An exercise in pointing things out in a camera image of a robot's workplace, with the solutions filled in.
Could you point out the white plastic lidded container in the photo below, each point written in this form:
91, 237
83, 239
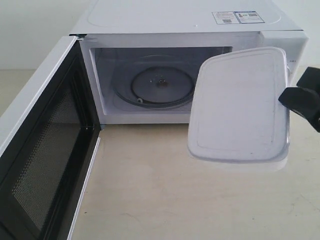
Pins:
236, 119

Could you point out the white microwave oven body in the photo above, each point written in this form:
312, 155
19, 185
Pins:
116, 31

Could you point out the glass turntable plate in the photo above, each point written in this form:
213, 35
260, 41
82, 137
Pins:
155, 81

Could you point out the white printed label sticker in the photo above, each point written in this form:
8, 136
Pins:
237, 17

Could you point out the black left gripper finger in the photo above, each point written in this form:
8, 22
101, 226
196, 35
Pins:
304, 102

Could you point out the microwave door black window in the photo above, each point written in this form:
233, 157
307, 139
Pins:
49, 136

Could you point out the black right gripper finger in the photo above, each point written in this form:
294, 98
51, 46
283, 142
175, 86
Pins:
310, 79

